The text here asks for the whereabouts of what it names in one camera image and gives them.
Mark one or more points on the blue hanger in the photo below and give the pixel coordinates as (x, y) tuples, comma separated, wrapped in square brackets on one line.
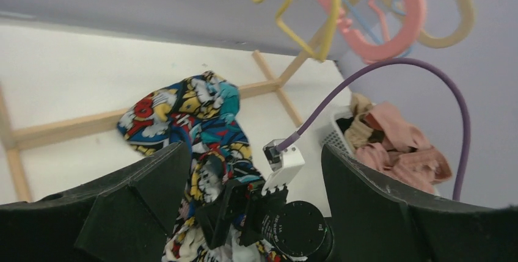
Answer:
[(395, 6)]

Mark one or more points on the beige shorts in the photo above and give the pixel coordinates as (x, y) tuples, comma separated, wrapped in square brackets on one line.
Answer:
[(358, 133)]

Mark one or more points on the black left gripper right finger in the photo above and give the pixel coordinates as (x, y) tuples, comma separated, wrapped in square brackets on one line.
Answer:
[(377, 218)]

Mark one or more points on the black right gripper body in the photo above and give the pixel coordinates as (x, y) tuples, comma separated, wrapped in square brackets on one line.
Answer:
[(243, 205)]

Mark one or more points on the wooden clothes rack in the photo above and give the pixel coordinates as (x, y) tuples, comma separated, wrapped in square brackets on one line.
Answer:
[(76, 107)]

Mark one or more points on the white plastic basket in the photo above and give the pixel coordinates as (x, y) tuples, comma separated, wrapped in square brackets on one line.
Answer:
[(338, 130)]

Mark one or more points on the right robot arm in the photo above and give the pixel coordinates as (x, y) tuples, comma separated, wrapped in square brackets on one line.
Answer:
[(294, 230)]

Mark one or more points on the yellow hanger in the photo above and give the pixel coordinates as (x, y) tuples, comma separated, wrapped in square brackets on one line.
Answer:
[(319, 13)]

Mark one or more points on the colourful comic print shorts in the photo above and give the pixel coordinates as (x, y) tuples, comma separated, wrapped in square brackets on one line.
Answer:
[(201, 112)]

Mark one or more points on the pink shorts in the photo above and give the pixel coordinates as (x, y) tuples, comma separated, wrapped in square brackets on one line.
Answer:
[(400, 151)]

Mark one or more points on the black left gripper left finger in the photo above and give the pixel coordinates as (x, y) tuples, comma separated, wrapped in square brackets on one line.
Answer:
[(125, 215)]

